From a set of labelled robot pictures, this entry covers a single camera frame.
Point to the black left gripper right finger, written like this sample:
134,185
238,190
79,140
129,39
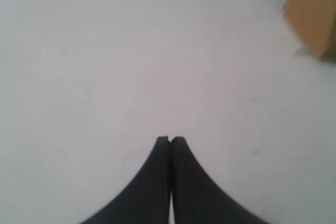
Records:
196,197

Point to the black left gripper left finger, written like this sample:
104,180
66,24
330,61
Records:
146,198

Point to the brown paper shopping bag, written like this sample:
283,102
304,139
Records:
314,23

